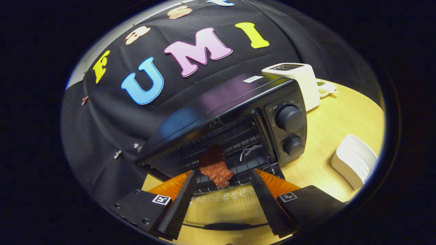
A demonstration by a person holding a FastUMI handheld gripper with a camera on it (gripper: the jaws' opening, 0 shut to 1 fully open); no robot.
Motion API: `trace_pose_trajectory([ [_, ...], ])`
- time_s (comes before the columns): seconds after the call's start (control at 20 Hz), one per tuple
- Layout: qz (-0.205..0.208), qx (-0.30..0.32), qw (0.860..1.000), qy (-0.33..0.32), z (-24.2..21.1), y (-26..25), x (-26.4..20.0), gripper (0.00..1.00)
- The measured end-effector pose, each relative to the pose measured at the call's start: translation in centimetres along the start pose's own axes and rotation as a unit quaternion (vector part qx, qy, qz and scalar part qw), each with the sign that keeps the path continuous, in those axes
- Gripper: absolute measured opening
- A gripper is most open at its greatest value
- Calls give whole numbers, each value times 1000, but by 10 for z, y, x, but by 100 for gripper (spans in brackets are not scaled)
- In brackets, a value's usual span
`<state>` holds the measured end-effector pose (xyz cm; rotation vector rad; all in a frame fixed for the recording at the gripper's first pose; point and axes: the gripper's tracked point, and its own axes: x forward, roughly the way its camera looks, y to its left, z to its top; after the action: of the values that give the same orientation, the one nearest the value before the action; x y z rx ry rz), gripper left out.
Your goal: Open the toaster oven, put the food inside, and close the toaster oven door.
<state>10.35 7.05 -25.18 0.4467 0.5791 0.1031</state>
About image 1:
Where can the red meat slice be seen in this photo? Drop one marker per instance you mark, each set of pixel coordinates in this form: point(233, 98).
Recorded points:
point(213, 166)

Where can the white rectangular tray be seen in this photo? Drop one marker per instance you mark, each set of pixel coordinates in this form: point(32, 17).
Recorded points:
point(354, 160)

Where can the black backdrop cloth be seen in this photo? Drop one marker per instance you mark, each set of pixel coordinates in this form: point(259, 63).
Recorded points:
point(112, 126)

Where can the wooden clothespin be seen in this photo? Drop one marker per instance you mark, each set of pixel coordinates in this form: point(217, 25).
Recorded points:
point(84, 100)

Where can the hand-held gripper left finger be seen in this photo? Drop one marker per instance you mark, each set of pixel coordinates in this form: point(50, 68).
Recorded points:
point(178, 207)

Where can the black toaster oven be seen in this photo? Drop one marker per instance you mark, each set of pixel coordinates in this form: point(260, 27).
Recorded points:
point(238, 98)

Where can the white toaster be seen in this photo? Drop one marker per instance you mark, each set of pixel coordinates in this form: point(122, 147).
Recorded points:
point(303, 81)

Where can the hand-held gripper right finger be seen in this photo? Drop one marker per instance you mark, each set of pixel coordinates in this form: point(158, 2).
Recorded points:
point(269, 207)

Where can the small white dish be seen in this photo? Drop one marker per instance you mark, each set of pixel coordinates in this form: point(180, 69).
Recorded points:
point(325, 89)

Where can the metal clip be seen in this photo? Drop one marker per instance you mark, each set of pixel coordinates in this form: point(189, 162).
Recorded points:
point(117, 154)

